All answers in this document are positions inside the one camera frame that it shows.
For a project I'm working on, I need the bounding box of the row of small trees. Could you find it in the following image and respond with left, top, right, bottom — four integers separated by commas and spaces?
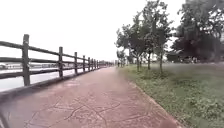
114, 0, 175, 76

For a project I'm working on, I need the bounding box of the red paved path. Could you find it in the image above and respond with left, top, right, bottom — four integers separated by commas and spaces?
0, 66, 185, 128

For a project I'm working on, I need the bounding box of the grass field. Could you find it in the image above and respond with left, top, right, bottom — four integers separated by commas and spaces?
119, 62, 224, 128

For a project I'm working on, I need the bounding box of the grey water surface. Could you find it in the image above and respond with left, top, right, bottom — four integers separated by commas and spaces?
0, 67, 98, 93

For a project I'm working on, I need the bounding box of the dark wooden rail fence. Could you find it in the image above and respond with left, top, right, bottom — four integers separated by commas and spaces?
0, 33, 116, 101

